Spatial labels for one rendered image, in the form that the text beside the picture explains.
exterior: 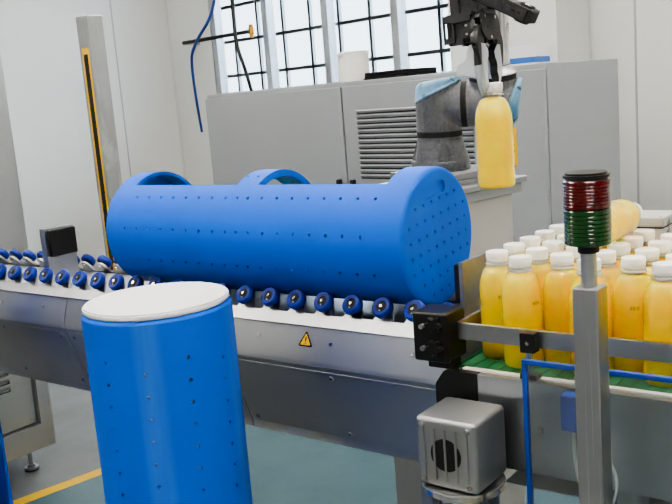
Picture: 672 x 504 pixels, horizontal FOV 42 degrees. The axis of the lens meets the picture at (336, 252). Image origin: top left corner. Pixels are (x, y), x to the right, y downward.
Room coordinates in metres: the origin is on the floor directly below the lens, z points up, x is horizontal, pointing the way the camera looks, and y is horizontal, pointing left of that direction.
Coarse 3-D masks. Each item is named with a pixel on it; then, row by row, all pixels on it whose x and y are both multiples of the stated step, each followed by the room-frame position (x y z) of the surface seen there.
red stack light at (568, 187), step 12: (564, 180) 1.20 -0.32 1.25; (600, 180) 1.17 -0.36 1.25; (564, 192) 1.19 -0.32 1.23; (576, 192) 1.17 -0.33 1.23; (588, 192) 1.16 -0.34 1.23; (600, 192) 1.17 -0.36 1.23; (564, 204) 1.19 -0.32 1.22; (576, 204) 1.17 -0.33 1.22; (588, 204) 1.16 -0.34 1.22; (600, 204) 1.16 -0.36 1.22
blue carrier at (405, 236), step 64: (128, 192) 2.17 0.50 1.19; (192, 192) 2.04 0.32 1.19; (256, 192) 1.92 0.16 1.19; (320, 192) 1.81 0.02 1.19; (384, 192) 1.71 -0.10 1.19; (448, 192) 1.79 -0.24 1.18; (128, 256) 2.14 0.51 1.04; (192, 256) 2.00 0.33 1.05; (256, 256) 1.87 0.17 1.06; (320, 256) 1.76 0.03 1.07; (384, 256) 1.67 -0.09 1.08; (448, 256) 1.78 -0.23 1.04
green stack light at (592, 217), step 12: (564, 216) 1.19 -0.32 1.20; (576, 216) 1.17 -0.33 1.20; (588, 216) 1.16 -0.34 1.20; (600, 216) 1.16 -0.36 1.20; (564, 228) 1.20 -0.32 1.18; (576, 228) 1.17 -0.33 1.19; (588, 228) 1.16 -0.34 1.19; (600, 228) 1.17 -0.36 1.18; (564, 240) 1.20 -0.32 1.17; (576, 240) 1.17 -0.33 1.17; (588, 240) 1.16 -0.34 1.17; (600, 240) 1.16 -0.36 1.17
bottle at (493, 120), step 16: (496, 96) 1.63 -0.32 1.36; (480, 112) 1.63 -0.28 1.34; (496, 112) 1.61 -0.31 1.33; (480, 128) 1.62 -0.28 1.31; (496, 128) 1.61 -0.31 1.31; (512, 128) 1.63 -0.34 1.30; (480, 144) 1.62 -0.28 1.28; (496, 144) 1.61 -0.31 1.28; (512, 144) 1.62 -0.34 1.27; (480, 160) 1.63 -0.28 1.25; (496, 160) 1.61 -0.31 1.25; (512, 160) 1.62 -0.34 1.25; (480, 176) 1.63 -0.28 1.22; (496, 176) 1.61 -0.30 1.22; (512, 176) 1.62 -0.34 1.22
